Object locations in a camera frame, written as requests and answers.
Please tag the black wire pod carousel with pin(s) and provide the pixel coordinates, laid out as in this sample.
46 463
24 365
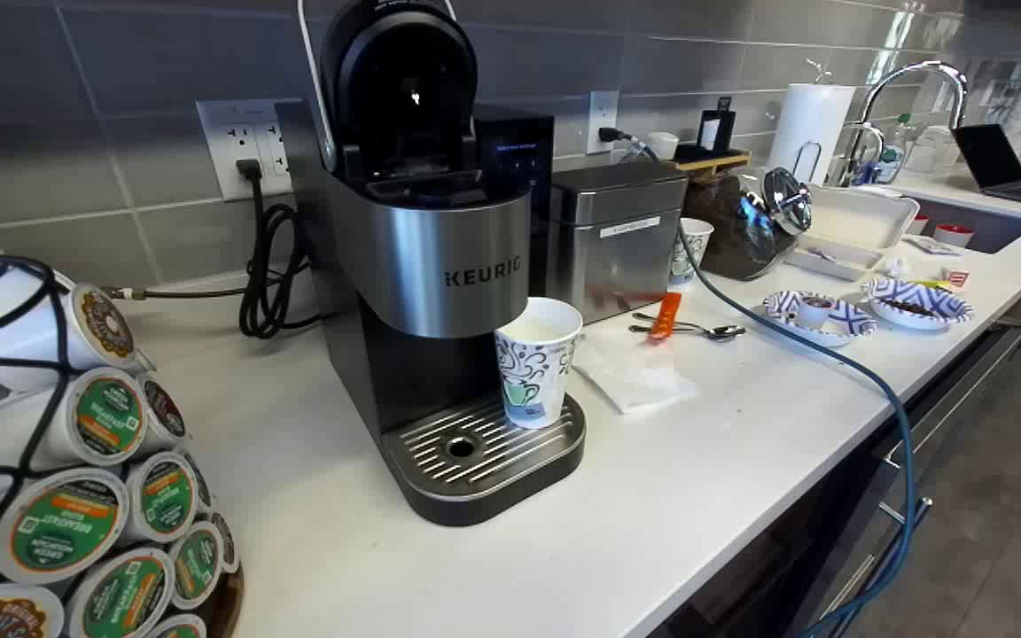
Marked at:
207 568

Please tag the black laptop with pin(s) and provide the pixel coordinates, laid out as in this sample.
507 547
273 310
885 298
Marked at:
989 161

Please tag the white tray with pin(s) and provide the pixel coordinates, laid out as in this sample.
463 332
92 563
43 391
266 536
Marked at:
853 229

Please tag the orange handled tool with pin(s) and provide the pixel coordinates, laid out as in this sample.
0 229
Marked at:
665 316

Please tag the green-lid coffee pod right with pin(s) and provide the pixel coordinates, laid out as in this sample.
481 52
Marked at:
162 497

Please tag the white object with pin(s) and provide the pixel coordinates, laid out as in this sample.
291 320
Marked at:
813 313

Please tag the stainless steel toaster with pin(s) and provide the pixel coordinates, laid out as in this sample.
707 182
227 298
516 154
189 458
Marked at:
613 234

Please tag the paper towel roll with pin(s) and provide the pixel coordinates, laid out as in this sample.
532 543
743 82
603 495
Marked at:
808 130

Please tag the brown-lid coffee pod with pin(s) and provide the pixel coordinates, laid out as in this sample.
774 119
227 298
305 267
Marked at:
78 327

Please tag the dark basket with utensils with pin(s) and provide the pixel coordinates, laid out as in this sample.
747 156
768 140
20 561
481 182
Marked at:
752 212

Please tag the green-lid coffee pod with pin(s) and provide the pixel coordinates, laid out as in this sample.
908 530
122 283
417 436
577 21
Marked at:
122 595
97 420
63 527
162 497

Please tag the metal spoon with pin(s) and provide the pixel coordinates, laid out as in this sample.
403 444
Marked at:
644 323

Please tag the blue patterned bowl left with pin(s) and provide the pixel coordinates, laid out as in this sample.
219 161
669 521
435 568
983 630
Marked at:
845 323

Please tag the green-lid coffee pod lower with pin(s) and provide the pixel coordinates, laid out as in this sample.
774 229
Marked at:
122 595

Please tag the blue patterned bowl right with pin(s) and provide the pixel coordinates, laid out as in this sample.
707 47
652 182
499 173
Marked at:
917 304

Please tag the blue patterned bowl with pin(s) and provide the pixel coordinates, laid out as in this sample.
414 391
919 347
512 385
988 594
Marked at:
845 323
917 304

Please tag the white wall power outlet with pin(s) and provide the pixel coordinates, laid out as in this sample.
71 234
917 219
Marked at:
246 130

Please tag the white paper napkin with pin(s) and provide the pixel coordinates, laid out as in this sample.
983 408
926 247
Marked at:
633 375

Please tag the green-lid coffee pod middle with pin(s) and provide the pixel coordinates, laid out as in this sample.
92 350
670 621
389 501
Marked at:
63 527

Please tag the green-lid coffee pod upper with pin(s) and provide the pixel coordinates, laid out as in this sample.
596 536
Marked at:
97 420

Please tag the patterned paper cup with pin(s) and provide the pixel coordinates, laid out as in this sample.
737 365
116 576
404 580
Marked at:
532 356

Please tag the Keurig coffee maker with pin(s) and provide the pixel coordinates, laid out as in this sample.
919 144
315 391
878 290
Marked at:
419 261

